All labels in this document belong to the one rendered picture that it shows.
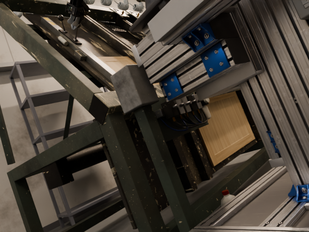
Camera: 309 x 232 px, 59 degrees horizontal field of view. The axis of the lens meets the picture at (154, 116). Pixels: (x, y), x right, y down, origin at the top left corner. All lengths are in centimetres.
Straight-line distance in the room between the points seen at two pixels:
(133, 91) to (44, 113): 336
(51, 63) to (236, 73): 100
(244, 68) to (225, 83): 10
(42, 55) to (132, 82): 69
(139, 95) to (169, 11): 41
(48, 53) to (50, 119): 286
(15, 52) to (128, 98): 369
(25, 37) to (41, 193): 276
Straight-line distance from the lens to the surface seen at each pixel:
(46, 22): 212
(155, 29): 89
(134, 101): 114
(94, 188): 445
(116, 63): 183
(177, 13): 83
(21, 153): 422
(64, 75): 151
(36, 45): 173
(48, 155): 182
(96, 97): 132
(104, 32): 218
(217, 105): 254
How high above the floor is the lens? 59
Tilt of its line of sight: 5 degrees up
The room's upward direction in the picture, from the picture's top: 21 degrees counter-clockwise
